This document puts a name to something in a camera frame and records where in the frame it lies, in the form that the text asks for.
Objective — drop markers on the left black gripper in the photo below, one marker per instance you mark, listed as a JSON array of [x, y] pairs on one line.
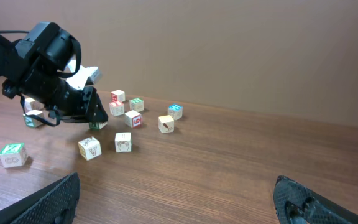
[[62, 101]]

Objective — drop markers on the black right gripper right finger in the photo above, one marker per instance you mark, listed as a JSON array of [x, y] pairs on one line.
[[297, 204]]

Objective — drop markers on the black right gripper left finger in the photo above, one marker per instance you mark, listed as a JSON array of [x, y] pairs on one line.
[[55, 203]]

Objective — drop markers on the wooden block green C side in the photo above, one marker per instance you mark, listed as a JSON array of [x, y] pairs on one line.
[[97, 125]]

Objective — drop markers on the wooden block yellow side A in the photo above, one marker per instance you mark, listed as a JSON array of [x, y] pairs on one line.
[[90, 148]]

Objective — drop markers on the wooden block apple picture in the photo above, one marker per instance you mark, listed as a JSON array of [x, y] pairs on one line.
[[123, 142]]

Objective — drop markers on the green Z wooden block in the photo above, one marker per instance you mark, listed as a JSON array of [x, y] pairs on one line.
[[13, 155]]

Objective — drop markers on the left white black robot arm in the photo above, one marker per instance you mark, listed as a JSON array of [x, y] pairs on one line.
[[38, 66]]

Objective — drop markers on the yellow top wooden block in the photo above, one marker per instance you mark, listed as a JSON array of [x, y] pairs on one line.
[[31, 104]]

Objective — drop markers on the wooden block green V side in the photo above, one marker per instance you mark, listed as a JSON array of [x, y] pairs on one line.
[[31, 122]]

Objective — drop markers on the red top wooden block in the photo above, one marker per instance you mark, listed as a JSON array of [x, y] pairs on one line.
[[116, 108]]

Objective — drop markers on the red side wooden block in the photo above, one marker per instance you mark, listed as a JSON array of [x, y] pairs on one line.
[[118, 95]]

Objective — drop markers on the wooden block red six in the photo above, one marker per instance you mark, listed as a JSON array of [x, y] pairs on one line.
[[133, 119]]

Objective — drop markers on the green N wooden block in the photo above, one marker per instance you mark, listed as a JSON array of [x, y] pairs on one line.
[[136, 104]]

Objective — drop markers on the yellow top block carrot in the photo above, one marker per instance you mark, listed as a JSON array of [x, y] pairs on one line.
[[166, 124]]

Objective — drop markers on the blue top block right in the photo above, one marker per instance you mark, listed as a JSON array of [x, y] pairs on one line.
[[175, 111]]

